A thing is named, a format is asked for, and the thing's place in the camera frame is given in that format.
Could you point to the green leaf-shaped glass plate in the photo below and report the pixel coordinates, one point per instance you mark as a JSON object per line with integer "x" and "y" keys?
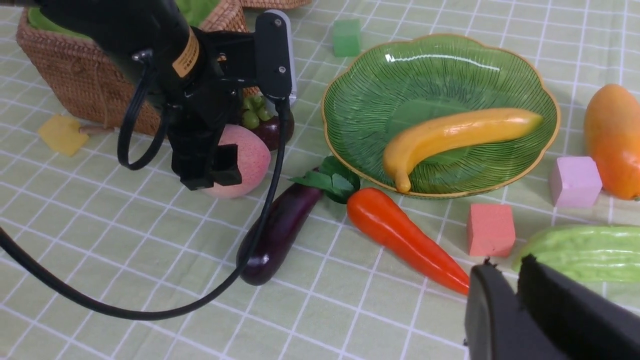
{"x": 395, "y": 85}

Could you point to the yellow banana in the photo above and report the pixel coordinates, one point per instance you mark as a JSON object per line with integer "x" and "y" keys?
{"x": 431, "y": 137}

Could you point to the pink foam cube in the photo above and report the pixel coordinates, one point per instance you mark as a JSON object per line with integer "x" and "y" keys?
{"x": 490, "y": 230}

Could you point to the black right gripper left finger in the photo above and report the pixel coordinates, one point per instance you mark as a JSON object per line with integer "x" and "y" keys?
{"x": 497, "y": 325}

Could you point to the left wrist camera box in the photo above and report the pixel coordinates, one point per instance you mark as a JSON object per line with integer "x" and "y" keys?
{"x": 273, "y": 56}

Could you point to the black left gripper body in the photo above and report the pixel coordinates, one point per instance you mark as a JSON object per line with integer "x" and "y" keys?
{"x": 205, "y": 72}

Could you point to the green bitter gourd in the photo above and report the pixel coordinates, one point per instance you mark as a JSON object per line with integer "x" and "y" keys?
{"x": 587, "y": 252}

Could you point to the yellow foam cube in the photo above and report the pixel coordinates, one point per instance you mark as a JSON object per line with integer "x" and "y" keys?
{"x": 62, "y": 134}

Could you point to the dark purple eggplant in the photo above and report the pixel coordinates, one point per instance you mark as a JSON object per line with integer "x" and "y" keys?
{"x": 285, "y": 219}

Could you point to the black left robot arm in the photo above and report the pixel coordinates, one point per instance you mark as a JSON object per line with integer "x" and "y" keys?
{"x": 132, "y": 34}

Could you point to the orange carrot with leaves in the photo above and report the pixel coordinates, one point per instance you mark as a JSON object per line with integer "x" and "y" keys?
{"x": 378, "y": 217}

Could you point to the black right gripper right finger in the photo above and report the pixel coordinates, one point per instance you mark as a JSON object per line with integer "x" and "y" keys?
{"x": 578, "y": 321}

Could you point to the orange yellow mango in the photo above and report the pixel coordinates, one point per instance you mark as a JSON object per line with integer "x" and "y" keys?
{"x": 611, "y": 128}

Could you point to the pink peach with leaf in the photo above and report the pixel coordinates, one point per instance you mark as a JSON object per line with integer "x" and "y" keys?
{"x": 253, "y": 160}

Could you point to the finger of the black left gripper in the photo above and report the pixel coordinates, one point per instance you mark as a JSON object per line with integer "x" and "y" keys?
{"x": 225, "y": 170}
{"x": 191, "y": 160}

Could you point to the purple mangosteen green cap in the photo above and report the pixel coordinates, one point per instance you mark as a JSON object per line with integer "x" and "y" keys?
{"x": 259, "y": 116}

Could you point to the purple foam cube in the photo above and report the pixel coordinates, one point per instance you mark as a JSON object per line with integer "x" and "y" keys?
{"x": 574, "y": 182}

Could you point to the green foam cube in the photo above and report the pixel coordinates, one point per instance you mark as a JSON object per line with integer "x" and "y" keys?
{"x": 346, "y": 34}

